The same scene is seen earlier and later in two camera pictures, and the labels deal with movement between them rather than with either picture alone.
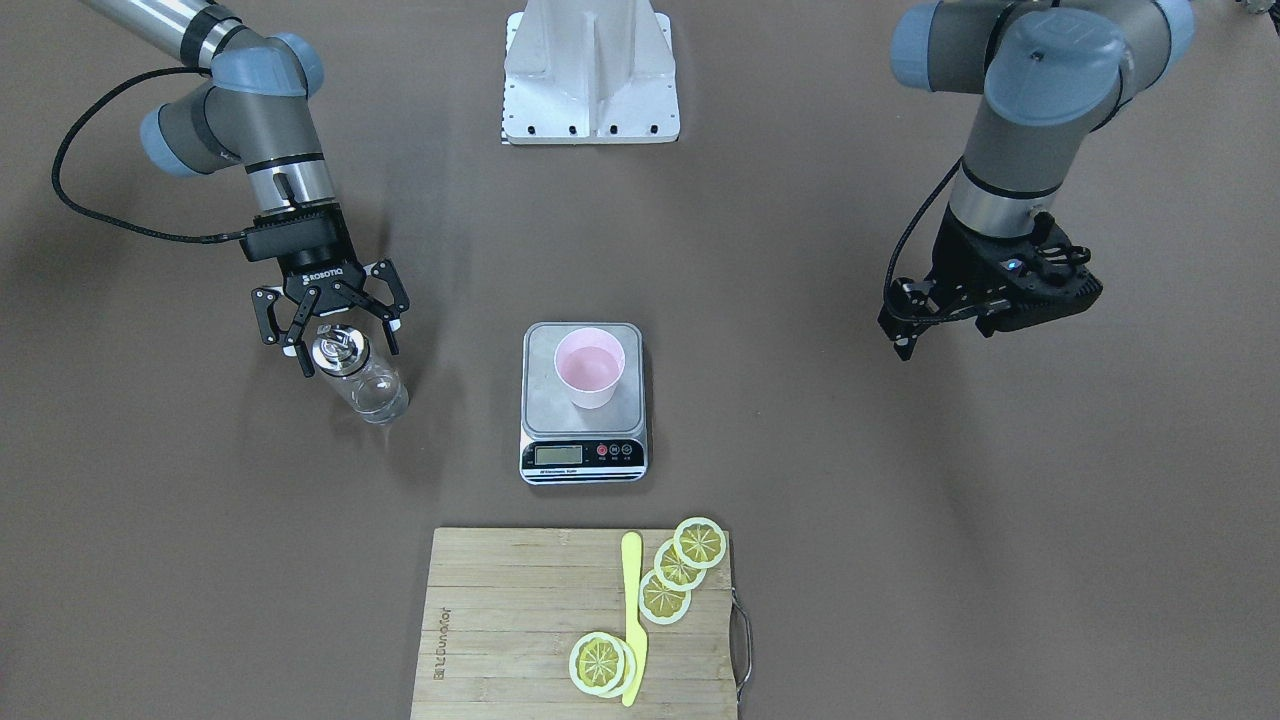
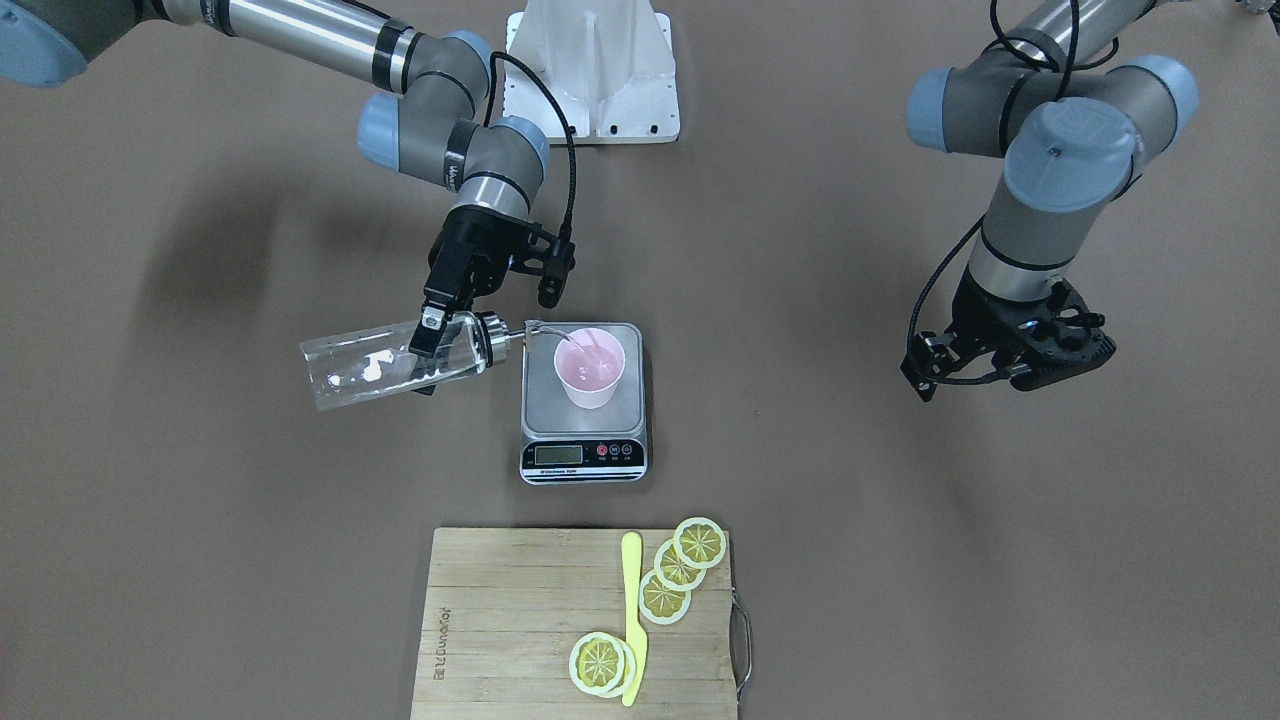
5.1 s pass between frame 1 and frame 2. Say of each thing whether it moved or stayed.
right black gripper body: moved
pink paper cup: stayed
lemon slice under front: stayed
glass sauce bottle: moved
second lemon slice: stayed
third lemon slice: stayed
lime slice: stayed
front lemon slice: stayed
